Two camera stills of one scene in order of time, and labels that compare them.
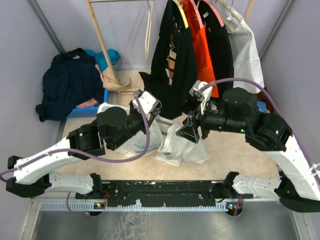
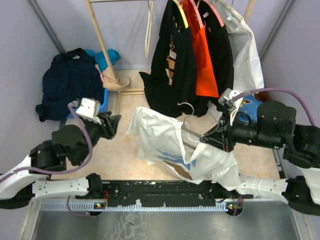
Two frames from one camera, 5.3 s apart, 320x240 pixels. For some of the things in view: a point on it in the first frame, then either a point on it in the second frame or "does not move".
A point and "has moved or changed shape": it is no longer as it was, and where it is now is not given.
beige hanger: (148, 27) does not move
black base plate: (162, 193) does not move
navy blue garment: (70, 78) does not move
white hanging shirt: (246, 63) does not move
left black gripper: (155, 112) to (112, 122)
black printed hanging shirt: (172, 78) does not move
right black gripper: (189, 131) to (221, 135)
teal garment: (100, 59) does not move
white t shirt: (165, 145) has moved or changed shape
